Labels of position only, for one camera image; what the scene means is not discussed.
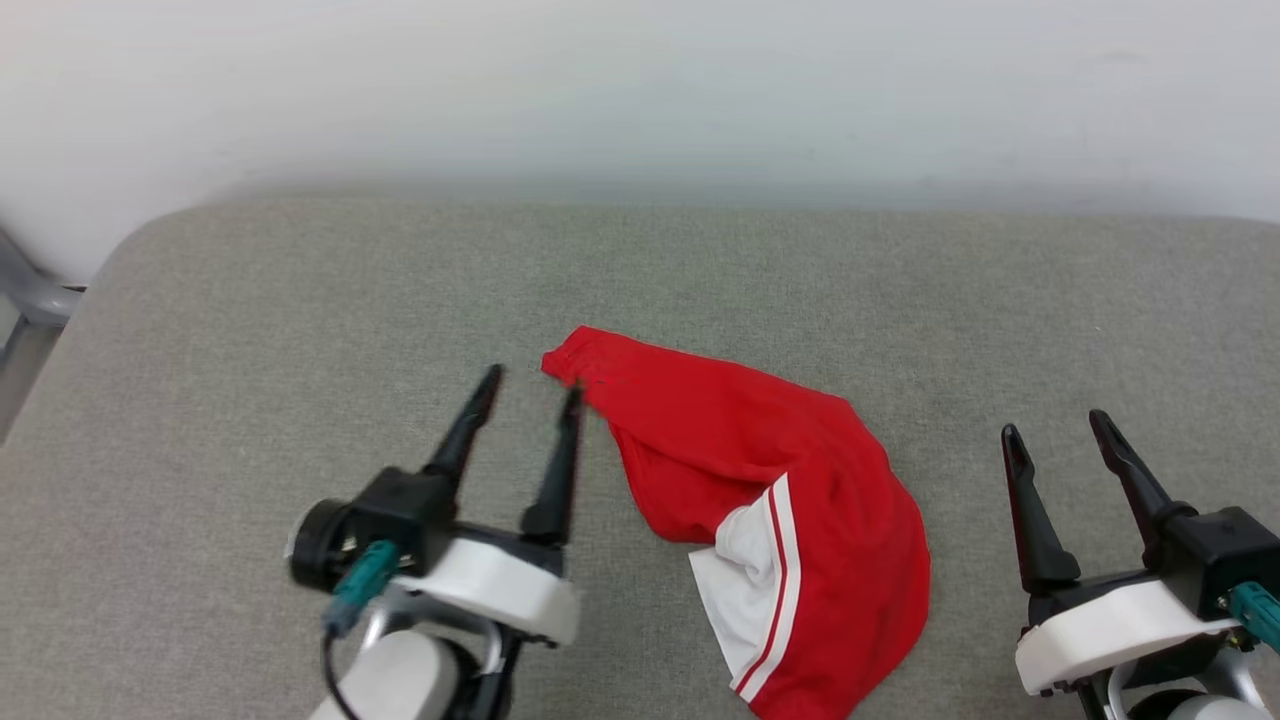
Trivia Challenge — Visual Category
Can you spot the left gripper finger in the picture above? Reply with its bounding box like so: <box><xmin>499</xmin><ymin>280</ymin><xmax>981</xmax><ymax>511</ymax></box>
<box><xmin>420</xmin><ymin>363</ymin><xmax>505</xmax><ymax>491</ymax></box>
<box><xmin>518</xmin><ymin>385</ymin><xmax>586</xmax><ymax>548</ymax></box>

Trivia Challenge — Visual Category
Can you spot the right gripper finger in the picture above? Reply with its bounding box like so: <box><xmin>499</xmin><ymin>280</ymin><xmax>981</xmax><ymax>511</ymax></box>
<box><xmin>1088</xmin><ymin>408</ymin><xmax>1199</xmax><ymax>571</ymax></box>
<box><xmin>1000</xmin><ymin>423</ymin><xmax>1083</xmax><ymax>596</ymax></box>

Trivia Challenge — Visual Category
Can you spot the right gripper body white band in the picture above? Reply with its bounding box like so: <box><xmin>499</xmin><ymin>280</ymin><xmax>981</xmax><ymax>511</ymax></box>
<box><xmin>1014</xmin><ymin>572</ymin><xmax>1243</xmax><ymax>697</ymax></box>

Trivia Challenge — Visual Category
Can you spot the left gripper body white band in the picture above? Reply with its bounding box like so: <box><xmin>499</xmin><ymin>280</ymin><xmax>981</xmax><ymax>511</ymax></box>
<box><xmin>395</xmin><ymin>520</ymin><xmax>583</xmax><ymax>648</ymax></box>

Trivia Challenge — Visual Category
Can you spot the red and white jersey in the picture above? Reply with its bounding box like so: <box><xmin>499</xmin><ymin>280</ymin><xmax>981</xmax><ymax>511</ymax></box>
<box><xmin>540</xmin><ymin>325</ymin><xmax>933</xmax><ymax>720</ymax></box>

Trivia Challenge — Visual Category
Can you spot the right camera cable teal plug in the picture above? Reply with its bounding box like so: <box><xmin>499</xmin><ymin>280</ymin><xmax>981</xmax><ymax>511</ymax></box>
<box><xmin>1226</xmin><ymin>580</ymin><xmax>1280</xmax><ymax>653</ymax></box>

